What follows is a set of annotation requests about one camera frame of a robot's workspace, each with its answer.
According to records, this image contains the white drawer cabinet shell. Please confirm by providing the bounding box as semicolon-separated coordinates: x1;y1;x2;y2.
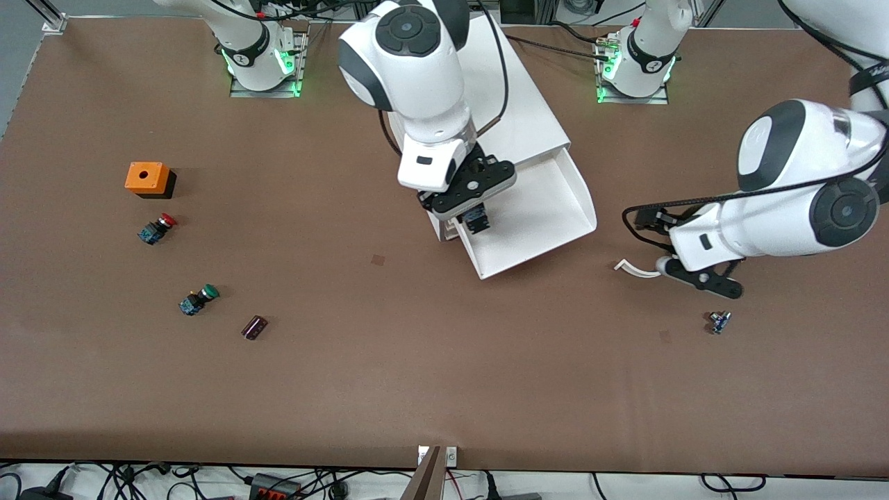
385;14;572;242

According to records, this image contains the aluminium frame profile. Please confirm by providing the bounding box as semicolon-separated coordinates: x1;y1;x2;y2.
28;0;69;34

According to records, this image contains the black table cable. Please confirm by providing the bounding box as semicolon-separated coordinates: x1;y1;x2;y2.
549;21;612;44
510;35;606;60

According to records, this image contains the black looped floor cable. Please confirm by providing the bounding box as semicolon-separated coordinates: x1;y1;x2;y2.
700;473;768;495

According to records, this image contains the tangled black floor cable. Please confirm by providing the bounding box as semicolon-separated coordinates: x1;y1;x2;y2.
73;461;209;500

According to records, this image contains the black floor plug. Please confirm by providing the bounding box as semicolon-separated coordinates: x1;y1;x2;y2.
484;472;542;500

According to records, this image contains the green push button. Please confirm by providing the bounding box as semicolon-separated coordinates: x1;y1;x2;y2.
179;283;220;317

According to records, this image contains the orange button enclosure box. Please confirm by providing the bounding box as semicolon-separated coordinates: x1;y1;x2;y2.
125;162;177;200

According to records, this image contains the white curved plastic piece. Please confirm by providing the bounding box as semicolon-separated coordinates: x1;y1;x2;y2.
615;258;662;278

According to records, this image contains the brown camera mount post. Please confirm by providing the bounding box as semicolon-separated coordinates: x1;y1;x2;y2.
401;446;445;500

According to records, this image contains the red push button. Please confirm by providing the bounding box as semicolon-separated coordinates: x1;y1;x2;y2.
137;213;178;246

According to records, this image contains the black orange power strip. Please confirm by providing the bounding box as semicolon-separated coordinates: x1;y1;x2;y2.
249;473;304;500

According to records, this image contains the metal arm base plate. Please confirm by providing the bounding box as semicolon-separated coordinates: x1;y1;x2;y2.
596;35;671;105
229;31;308;98

